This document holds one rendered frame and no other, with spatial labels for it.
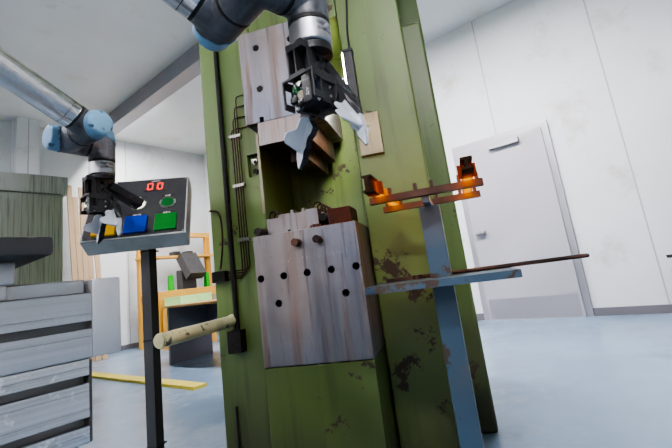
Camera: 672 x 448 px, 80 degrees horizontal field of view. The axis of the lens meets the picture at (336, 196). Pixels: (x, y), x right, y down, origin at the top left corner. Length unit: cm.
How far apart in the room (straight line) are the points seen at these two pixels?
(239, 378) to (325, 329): 51
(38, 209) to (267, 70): 245
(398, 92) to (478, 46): 418
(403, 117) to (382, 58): 27
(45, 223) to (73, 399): 317
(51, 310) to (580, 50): 528
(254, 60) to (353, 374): 123
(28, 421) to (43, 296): 13
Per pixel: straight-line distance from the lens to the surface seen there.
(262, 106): 165
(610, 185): 505
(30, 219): 369
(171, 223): 154
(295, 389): 147
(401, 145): 160
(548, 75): 540
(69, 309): 57
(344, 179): 196
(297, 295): 142
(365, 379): 140
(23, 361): 56
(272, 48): 174
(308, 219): 147
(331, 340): 140
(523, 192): 513
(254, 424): 179
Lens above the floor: 74
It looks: 11 degrees up
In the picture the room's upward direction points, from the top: 8 degrees counter-clockwise
